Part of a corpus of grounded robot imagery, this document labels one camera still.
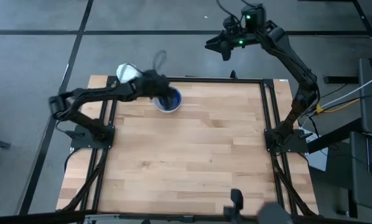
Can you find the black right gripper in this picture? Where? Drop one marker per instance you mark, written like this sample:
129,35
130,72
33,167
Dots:
242,39

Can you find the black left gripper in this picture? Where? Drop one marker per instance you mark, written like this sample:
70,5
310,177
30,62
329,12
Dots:
153,83

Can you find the blue plastic bowl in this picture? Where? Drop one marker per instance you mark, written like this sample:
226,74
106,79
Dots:
176,102

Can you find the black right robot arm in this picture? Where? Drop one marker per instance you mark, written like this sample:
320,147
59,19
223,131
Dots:
295,65

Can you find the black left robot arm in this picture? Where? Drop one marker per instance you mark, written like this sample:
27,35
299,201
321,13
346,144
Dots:
95,93

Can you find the white bowl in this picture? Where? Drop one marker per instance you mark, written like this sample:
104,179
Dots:
157,107

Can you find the black blurred object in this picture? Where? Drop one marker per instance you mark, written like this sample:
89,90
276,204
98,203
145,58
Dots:
236,199

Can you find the black floor stand foot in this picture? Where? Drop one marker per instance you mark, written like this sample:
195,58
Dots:
341,79

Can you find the white paper sheet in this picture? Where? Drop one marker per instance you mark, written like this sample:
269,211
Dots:
318,160

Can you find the grey desk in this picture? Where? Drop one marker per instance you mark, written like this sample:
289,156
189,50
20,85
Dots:
364,189

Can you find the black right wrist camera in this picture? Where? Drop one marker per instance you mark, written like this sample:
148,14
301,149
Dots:
231,25

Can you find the black aluminium table frame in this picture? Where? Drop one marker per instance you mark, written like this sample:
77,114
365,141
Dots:
211,79

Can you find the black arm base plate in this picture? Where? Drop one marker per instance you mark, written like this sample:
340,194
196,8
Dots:
298,143
80,140

